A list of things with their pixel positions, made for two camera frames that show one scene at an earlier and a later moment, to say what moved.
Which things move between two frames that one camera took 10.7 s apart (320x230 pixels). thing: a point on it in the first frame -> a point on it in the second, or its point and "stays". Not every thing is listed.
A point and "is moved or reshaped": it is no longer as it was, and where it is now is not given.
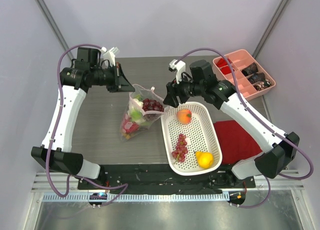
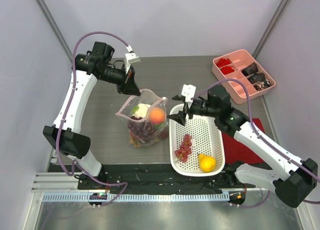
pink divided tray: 253,78 stays
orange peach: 184,116 is moved or reshaped
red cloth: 235,144 stays
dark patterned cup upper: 251,69 stays
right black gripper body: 173,91 -> 186,111
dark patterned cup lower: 256,77 stays
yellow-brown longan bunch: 128,136 -> 137,144
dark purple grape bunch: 152,109 -> 143,130
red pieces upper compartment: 221,62 stays
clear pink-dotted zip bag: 144,107 is moved or reshaped
